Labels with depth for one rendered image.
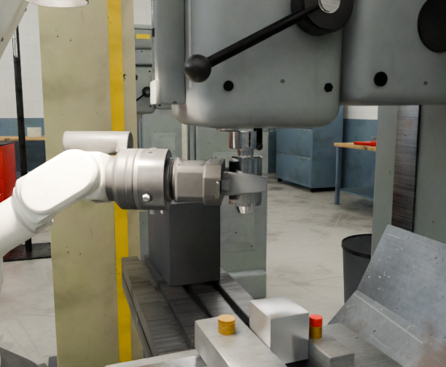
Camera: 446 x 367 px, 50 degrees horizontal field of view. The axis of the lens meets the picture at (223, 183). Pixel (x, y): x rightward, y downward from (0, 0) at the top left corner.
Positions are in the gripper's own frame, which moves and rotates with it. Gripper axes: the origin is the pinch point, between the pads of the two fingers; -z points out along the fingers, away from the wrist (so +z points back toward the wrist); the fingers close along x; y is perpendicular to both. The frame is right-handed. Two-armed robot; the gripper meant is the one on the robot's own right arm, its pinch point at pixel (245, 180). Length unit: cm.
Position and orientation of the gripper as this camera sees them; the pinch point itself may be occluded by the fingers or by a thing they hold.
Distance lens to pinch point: 68.8
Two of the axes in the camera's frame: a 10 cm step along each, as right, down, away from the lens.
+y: -0.1, 9.9, 1.5
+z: -10.0, -0.2, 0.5
